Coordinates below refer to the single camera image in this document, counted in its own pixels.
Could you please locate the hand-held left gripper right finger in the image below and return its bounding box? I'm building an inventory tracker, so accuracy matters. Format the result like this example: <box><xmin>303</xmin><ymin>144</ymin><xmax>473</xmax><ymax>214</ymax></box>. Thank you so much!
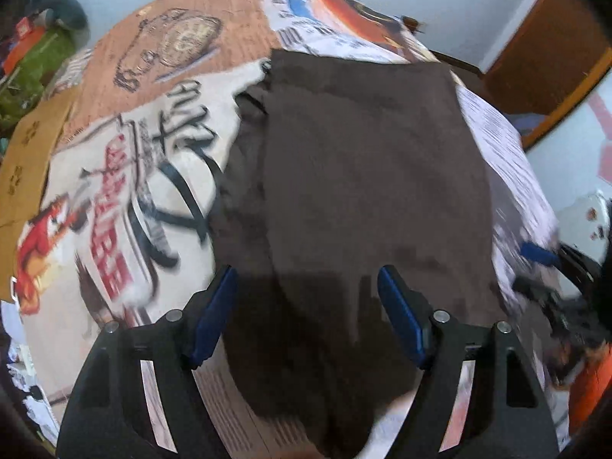
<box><xmin>377</xmin><ymin>264</ymin><xmax>560</xmax><ymax>459</ymax></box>

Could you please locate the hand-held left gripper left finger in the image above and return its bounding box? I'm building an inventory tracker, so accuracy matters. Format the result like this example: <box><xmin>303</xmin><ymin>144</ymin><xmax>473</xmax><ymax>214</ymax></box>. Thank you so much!
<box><xmin>55</xmin><ymin>265</ymin><xmax>240</xmax><ymax>459</ymax></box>

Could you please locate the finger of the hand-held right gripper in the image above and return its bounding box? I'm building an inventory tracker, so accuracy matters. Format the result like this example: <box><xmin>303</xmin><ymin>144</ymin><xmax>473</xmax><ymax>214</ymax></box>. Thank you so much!
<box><xmin>513</xmin><ymin>275</ymin><xmax>562</xmax><ymax>311</ymax></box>
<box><xmin>520</xmin><ymin>243</ymin><xmax>562</xmax><ymax>269</ymax></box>

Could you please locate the brown t-shirt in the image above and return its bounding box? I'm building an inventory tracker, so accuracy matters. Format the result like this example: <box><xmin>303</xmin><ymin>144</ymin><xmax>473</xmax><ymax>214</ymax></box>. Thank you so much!
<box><xmin>208</xmin><ymin>49</ymin><xmax>503</xmax><ymax>459</ymax></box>

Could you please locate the white printed cloth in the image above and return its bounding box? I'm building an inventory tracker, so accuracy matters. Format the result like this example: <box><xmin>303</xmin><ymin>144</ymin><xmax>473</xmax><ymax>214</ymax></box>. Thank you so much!
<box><xmin>557</xmin><ymin>191</ymin><xmax>612</xmax><ymax>259</ymax></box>

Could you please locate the orange object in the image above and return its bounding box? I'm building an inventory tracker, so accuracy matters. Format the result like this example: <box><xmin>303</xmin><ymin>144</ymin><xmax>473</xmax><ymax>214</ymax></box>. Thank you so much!
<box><xmin>566</xmin><ymin>339</ymin><xmax>612</xmax><ymax>438</ymax></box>

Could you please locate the printed bed sheet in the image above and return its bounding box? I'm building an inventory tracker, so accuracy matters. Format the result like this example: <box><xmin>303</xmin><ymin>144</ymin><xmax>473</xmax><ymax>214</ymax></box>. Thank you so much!
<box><xmin>0</xmin><ymin>0</ymin><xmax>572</xmax><ymax>459</ymax></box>

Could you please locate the wooden door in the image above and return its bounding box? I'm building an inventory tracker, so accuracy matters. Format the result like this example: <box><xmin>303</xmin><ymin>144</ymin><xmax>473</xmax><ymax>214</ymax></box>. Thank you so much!
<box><xmin>483</xmin><ymin>0</ymin><xmax>612</xmax><ymax>151</ymax></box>

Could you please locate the flattened brown cardboard box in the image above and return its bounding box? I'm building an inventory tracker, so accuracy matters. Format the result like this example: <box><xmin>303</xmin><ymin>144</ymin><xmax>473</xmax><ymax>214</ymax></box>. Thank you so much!
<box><xmin>0</xmin><ymin>88</ymin><xmax>82</xmax><ymax>303</ymax></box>

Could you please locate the green storage box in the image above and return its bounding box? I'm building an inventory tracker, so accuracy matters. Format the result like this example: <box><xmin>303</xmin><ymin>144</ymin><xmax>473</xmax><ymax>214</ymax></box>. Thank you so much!
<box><xmin>0</xmin><ymin>29</ymin><xmax>80</xmax><ymax>130</ymax></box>

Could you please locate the orange box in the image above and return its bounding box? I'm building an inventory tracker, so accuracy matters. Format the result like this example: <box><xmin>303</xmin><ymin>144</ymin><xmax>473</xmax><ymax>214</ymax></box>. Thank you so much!
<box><xmin>2</xmin><ymin>16</ymin><xmax>44</xmax><ymax>70</ymax></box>

